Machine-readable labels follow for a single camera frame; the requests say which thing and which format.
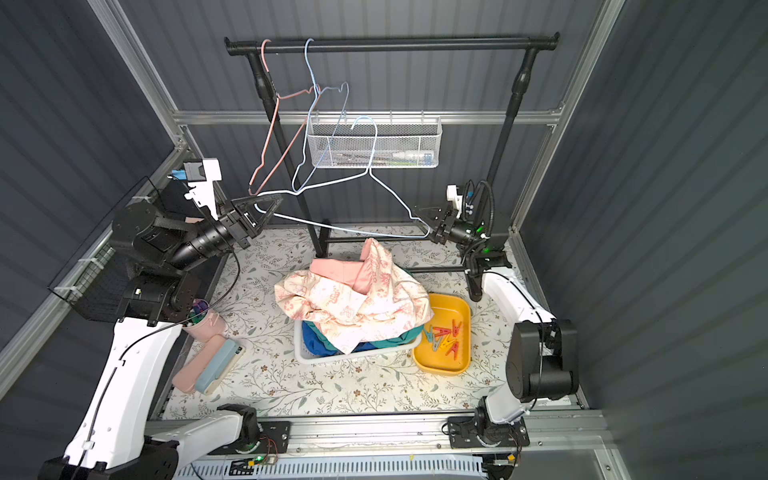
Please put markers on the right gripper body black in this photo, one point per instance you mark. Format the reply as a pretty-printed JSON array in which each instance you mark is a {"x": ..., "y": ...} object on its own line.
[{"x": 444, "y": 226}]

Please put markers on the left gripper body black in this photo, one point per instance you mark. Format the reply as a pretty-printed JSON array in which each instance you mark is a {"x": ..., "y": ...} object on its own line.
[{"x": 238, "y": 222}]

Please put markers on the pink floral garment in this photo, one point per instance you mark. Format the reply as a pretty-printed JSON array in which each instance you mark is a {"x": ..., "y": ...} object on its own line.
[{"x": 350, "y": 303}]

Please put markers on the green jacket orange letter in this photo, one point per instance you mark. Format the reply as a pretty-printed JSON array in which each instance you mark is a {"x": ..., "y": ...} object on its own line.
[{"x": 406, "y": 337}]

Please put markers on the yellow clothespin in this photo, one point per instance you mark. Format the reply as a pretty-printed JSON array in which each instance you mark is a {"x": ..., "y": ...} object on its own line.
[{"x": 446, "y": 343}]

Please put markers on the blue red white jacket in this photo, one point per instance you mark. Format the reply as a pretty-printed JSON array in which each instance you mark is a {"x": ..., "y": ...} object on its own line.
[{"x": 312, "y": 345}]

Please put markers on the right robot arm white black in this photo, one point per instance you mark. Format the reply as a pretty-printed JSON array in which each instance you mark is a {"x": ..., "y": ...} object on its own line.
[{"x": 542, "y": 356}]

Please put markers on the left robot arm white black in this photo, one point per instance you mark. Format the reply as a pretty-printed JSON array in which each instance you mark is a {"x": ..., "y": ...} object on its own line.
[{"x": 111, "y": 442}]

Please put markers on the white mesh hanging cup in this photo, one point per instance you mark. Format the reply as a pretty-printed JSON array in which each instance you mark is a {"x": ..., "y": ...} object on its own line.
[{"x": 367, "y": 142}]

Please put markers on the pink pen cup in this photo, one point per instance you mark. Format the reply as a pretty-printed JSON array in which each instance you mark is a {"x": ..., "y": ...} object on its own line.
[{"x": 204, "y": 322}]

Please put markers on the yellow plastic tray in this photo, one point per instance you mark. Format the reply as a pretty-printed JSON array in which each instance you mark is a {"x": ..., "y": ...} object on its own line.
[{"x": 446, "y": 308}]

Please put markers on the pink and teal flat cases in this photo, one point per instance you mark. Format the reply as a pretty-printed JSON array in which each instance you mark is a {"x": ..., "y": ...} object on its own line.
[{"x": 185, "y": 380}]

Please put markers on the white perforated laundry basket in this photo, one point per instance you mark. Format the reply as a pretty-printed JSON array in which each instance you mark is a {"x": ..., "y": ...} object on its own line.
[{"x": 358, "y": 355}]

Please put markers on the black clothes rack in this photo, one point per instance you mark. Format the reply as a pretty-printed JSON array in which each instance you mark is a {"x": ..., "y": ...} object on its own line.
[{"x": 390, "y": 44}]

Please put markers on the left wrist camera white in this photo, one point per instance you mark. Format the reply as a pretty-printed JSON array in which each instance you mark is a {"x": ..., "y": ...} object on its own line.
[{"x": 200, "y": 177}]

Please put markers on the black wire mesh basket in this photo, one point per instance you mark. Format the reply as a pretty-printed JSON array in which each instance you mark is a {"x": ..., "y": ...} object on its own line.
[{"x": 93, "y": 280}]

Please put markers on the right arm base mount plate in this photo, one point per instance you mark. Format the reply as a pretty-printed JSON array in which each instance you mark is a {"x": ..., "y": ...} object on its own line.
[{"x": 467, "y": 432}]

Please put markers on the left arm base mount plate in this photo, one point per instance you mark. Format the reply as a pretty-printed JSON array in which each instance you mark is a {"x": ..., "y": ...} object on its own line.
[{"x": 272, "y": 438}]

